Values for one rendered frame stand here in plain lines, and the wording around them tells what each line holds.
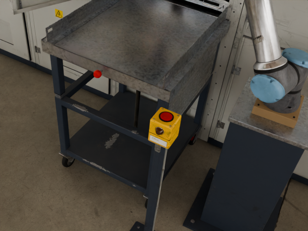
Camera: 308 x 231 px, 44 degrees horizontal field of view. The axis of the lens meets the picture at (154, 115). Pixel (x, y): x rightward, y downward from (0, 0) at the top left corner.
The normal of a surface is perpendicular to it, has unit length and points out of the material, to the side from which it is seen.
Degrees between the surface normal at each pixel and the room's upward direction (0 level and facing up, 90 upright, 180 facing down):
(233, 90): 90
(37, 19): 90
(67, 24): 90
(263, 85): 98
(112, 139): 0
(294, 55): 6
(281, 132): 0
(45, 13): 90
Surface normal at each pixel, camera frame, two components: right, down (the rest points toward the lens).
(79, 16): 0.88, 0.37
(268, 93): -0.66, 0.56
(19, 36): -0.47, 0.56
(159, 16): 0.09, -0.74
